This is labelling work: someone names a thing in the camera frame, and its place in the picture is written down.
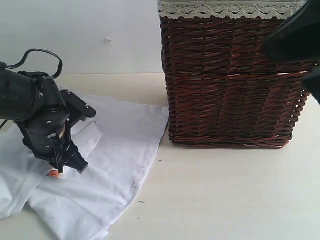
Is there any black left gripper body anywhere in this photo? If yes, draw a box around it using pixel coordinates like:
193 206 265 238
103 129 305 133
15 90 96 173

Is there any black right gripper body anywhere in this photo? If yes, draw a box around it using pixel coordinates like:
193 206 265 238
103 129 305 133
263 0 320 102

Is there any white t-shirt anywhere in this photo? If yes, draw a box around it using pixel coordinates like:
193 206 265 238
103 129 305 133
0 94 169 240

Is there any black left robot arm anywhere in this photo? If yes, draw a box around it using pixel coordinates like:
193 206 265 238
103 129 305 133
0 62 96 173

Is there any dark brown wicker basket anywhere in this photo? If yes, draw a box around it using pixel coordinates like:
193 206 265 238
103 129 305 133
160 16 317 149

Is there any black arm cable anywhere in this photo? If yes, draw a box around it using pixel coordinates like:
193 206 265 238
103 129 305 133
4 48 64 81

